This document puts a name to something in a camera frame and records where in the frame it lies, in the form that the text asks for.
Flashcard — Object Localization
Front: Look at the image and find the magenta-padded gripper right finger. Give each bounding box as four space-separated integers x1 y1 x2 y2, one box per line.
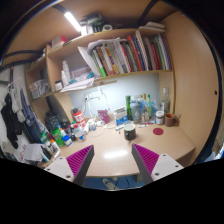
131 143 185 186

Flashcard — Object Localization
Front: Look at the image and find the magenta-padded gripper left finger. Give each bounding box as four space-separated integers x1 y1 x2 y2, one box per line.
44 144 96 188

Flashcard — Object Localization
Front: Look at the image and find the white paper cup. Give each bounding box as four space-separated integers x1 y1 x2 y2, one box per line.
74 129 87 144

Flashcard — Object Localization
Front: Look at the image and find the flat round red coaster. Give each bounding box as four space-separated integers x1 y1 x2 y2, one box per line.
152 127 165 136

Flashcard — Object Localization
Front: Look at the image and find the black mug white inside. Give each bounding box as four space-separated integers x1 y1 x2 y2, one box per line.
123 123 137 141

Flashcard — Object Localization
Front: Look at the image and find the grey slipper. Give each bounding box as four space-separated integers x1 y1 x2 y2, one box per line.
101 177 121 191

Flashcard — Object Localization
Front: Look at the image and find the dark jar white lid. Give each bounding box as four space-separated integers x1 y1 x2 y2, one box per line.
155 110 165 126

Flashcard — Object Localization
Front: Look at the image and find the red and white can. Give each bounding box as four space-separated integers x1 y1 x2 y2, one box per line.
72 109 86 124

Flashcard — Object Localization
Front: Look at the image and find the brown mug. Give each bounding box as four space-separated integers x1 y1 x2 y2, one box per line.
164 112 182 128

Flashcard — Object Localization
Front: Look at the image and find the pink packet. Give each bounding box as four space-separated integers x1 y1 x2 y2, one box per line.
97 109 111 125

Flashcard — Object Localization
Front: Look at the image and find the clear bottle green cap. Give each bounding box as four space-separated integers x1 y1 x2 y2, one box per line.
146 94 153 122

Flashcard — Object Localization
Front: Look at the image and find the clear glass bottle white cap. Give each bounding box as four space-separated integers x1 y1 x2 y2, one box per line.
160 87 171 115

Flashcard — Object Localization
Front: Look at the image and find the blue denim garment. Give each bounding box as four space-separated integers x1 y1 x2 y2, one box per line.
19 88 48 143

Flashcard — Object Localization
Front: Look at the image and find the black hanging garment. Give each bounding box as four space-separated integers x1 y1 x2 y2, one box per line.
0 93 20 149

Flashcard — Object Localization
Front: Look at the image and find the white hanging garment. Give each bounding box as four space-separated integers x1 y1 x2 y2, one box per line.
7 81 26 123

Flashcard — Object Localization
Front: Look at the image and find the wooden shelf unit with books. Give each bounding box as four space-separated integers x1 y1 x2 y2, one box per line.
23 11 176 116

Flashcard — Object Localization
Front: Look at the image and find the bright ceiling light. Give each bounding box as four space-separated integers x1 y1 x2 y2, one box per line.
63 11 83 33

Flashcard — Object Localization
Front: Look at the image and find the white cable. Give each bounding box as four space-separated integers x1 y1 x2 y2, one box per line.
83 89 116 138

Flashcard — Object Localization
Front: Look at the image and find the white wall socket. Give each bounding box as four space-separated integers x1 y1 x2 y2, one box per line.
84 92 101 101

